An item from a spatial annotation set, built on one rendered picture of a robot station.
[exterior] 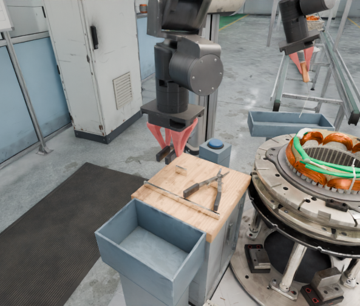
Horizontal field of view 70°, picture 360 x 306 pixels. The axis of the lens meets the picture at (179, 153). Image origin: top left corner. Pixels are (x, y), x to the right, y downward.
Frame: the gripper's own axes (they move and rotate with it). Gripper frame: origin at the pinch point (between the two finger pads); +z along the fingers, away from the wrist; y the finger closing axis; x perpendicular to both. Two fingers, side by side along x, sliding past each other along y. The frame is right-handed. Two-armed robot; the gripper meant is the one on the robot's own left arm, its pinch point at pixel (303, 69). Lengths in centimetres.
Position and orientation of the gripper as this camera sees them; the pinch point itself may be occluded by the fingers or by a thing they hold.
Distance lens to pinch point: 87.0
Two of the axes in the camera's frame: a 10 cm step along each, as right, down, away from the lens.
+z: 4.0, 8.0, 4.5
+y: 8.8, -2.1, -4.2
